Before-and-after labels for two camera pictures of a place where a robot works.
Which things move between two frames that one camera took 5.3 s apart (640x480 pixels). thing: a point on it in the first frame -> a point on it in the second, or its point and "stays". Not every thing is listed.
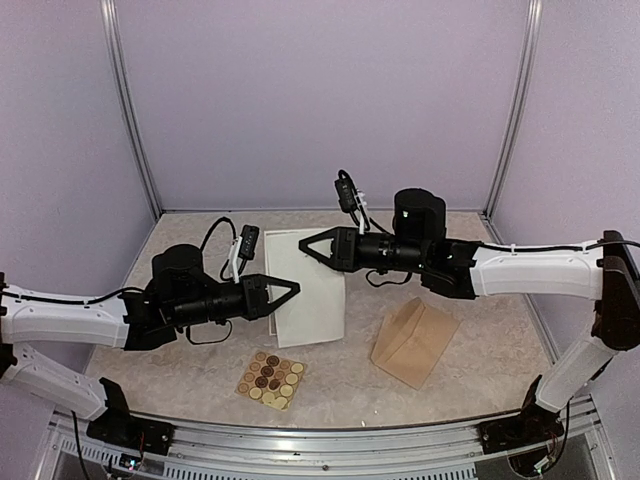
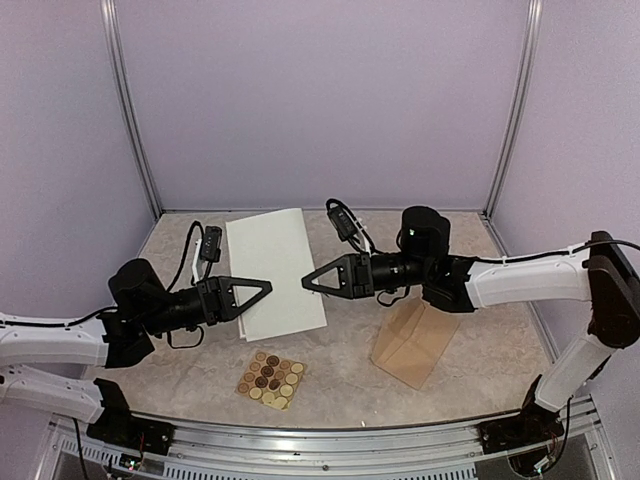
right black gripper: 345,247 -> 356,276
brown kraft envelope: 411,340 stays
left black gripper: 255,300 -> 216,294
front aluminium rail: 433,454 stays
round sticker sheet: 272,380 stays
